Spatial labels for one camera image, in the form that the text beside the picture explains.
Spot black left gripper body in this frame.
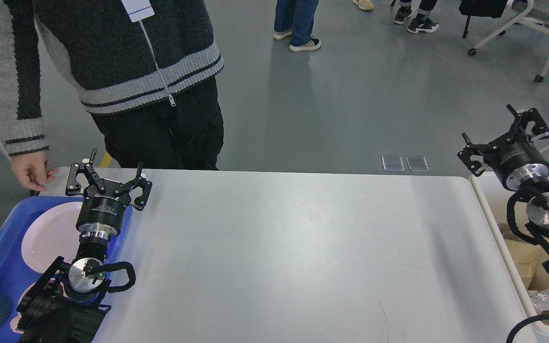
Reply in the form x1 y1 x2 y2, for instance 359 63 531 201
76 185 130 239

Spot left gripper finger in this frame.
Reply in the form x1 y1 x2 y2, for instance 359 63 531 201
113 162 152 211
64 149 106 197

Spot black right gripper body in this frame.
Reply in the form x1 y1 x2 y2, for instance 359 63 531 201
489 135 549 191

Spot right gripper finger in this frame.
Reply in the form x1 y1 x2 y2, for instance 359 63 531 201
504 104 549 143
457 132 499 177

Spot pink plate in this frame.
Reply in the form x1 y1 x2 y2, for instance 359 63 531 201
21 202 82 274

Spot brown paper bag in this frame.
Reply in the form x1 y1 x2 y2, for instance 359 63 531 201
504 239 549 291

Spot pink mug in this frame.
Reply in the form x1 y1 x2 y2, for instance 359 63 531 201
10 284 36 333

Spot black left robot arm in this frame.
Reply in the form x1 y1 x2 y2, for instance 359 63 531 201
17 151 153 343

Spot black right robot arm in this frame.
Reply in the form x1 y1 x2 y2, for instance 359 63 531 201
457 105 549 343

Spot person's bare hand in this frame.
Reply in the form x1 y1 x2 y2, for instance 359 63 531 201
10 151 60 192

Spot cream plastic bin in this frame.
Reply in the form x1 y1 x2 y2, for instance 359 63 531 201
470 171 549 343

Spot floor socket plate right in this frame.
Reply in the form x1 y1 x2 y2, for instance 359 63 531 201
406 156 430 172

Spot floor socket plate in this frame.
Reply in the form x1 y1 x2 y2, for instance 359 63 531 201
381 155 405 173
406 156 430 172

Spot floor socket plate left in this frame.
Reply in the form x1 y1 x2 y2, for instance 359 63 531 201
381 155 405 173

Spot blue plastic tray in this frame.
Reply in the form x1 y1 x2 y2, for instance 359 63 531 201
0 196 133 343

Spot person in striped sweater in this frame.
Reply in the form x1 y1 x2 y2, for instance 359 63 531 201
0 0 224 157

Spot person in dark sneakers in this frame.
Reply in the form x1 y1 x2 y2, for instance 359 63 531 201
394 0 439 33

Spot walking person in black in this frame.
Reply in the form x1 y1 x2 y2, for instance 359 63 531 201
352 0 374 11

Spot person in blue jeans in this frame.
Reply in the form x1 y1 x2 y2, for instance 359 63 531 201
273 0 322 52

